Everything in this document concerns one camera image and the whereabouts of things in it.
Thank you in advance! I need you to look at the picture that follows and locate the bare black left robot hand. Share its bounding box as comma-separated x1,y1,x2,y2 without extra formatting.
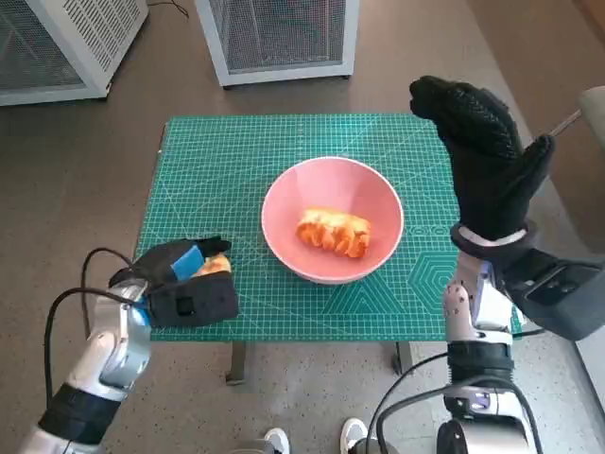
131,235,233,285

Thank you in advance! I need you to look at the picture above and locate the long braided toy bread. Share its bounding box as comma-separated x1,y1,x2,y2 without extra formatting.
296,206,373,259

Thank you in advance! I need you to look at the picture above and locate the green cutting mat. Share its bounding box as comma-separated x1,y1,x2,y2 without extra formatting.
134,113,526,342

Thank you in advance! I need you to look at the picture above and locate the round toy bread bun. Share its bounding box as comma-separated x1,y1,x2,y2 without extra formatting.
192,253,233,278

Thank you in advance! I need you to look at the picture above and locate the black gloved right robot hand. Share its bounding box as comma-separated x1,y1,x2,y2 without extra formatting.
408,75,557,242

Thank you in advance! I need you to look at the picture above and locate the black floor cable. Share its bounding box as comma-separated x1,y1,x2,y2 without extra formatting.
148,0,190,19

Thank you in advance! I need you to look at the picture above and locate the dark metal table leg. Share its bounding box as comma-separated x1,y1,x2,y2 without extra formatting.
225,340,250,385
394,340,415,376

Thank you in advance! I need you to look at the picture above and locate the pink bowl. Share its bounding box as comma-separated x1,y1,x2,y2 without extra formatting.
261,156,406,286

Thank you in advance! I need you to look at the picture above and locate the white cabinet with mesh door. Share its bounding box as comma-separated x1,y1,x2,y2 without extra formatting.
195,0,360,88

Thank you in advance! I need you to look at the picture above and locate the white foot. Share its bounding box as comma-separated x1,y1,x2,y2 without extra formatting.
263,428,291,454
340,416,370,454

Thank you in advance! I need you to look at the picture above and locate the white cabinet with perforated side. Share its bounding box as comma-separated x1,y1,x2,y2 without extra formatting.
0,0,150,108

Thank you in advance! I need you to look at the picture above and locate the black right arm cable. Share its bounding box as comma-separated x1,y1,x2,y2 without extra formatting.
366,352,545,454

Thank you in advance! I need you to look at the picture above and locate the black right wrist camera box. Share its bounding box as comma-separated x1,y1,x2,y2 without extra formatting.
495,248,605,341

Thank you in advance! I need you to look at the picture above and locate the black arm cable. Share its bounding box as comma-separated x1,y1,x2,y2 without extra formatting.
366,352,545,454
44,288,124,403
82,248,136,341

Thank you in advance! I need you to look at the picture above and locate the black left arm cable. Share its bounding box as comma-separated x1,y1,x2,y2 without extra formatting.
44,288,124,403
82,248,136,341

